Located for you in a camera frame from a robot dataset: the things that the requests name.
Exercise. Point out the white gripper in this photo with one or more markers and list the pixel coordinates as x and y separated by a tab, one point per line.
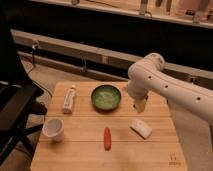
138	94

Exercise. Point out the white plastic bottle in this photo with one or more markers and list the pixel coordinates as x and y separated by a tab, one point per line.
67	106

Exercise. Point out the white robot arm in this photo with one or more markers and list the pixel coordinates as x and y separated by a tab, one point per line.
146	75

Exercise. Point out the green ceramic bowl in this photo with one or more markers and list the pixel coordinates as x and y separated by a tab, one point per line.
106	97

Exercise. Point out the white sponge block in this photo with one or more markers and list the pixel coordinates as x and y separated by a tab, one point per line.
141	128

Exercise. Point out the red chili pepper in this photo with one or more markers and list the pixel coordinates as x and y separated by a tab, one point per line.
107	139

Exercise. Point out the wooden table board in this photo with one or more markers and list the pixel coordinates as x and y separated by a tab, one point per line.
82	148

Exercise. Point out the white paper cup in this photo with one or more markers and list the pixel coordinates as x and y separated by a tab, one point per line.
54	129

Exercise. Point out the black chair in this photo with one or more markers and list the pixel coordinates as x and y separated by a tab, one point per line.
13	118

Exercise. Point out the grey metal rail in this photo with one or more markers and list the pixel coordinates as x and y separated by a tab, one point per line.
67	48

